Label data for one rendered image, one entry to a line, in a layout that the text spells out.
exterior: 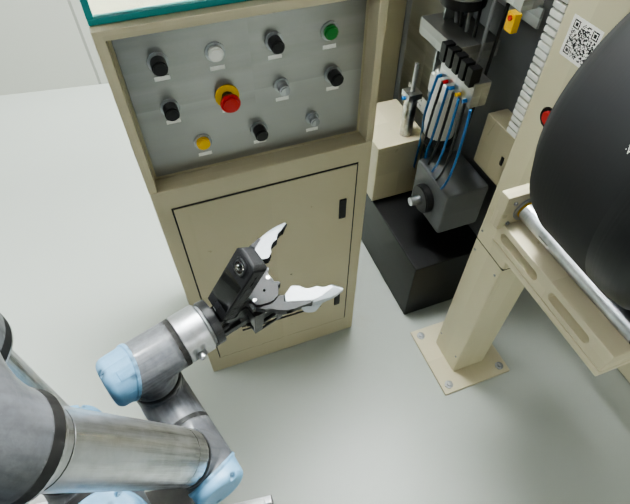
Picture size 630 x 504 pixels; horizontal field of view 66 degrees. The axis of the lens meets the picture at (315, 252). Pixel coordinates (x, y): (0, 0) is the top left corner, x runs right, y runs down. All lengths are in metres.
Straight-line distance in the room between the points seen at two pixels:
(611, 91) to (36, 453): 0.76
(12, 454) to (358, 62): 0.97
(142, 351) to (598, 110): 0.69
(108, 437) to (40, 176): 2.38
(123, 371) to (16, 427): 0.27
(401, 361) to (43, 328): 1.39
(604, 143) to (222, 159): 0.78
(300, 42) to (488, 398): 1.36
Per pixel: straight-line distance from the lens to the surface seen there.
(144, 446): 0.59
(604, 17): 1.03
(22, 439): 0.45
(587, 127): 0.79
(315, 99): 1.17
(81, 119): 3.15
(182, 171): 1.19
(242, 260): 0.66
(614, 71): 0.79
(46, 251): 2.45
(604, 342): 1.06
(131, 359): 0.70
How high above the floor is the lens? 1.66
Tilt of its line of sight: 51 degrees down
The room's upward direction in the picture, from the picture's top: straight up
